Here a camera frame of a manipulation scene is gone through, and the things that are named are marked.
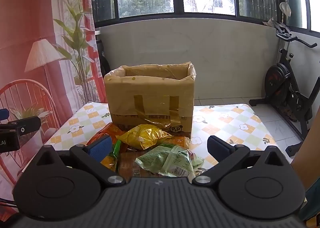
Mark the right forearm of person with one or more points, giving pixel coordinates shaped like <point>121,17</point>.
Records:
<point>306,162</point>

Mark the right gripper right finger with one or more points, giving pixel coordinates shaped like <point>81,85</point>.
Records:
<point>230,158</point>

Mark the floral checkered tablecloth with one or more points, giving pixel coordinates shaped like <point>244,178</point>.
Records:
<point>233,123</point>

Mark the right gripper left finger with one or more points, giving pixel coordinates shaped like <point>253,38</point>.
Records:
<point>88,158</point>

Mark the green orange snack packet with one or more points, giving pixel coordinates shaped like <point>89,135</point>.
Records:
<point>110,161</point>

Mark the light green snack bag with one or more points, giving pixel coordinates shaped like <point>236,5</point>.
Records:
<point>171,161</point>

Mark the orange chips bag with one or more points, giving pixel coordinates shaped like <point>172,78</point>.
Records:
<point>110,130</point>

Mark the black exercise bike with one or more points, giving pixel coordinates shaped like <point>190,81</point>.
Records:
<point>283,94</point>

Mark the brown cardboard box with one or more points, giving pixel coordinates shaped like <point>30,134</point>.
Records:
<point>160,95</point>

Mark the orange white biscuit pack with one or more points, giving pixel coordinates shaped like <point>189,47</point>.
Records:
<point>182,141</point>

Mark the yellow corn chips bag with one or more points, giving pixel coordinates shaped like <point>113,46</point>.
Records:
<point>143,136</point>

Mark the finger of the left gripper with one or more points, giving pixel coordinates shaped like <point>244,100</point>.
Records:
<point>4,114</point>

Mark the washing machine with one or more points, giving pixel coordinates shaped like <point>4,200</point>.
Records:
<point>104,65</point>

